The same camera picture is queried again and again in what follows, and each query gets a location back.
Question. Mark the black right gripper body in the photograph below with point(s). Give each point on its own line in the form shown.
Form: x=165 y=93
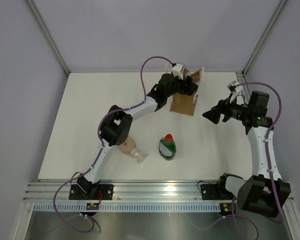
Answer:
x=234 y=110

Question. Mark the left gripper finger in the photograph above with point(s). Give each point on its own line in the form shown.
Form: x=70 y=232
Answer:
x=184 y=90
x=188 y=80

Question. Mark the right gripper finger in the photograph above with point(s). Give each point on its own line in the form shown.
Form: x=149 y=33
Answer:
x=221 y=105
x=213 y=115

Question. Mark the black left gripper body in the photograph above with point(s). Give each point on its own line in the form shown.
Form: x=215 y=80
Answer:
x=176 y=81

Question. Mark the brown canvas bag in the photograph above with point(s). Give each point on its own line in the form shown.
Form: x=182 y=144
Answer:
x=186 y=104

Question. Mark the green bottle red cap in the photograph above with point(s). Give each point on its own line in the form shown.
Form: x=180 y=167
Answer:
x=167 y=147

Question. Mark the beige pump bottle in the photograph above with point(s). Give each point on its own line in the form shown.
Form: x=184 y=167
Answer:
x=129 y=147

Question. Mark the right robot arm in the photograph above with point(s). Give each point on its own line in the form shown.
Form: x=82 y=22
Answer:
x=265 y=192

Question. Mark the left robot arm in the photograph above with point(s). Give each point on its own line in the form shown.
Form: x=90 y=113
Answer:
x=115 y=126

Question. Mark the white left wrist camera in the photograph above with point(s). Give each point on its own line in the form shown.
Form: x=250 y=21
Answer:
x=178 y=70

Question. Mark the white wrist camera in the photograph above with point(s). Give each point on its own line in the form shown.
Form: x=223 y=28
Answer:
x=178 y=70
x=235 y=90

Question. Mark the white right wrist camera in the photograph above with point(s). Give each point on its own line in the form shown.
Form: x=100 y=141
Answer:
x=235 y=90

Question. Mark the aluminium mounting rail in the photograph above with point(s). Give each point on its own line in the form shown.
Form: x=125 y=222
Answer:
x=124 y=191

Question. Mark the white slotted cable duct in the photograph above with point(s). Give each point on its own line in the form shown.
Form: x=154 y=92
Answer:
x=141 y=207

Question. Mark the right aluminium frame post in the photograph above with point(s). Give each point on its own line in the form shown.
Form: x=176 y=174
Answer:
x=275 y=16

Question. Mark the aluminium frame post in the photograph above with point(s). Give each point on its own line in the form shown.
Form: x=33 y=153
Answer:
x=275 y=16
x=47 y=35

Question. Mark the left aluminium frame post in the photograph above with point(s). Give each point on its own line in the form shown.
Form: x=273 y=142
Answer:
x=47 y=35

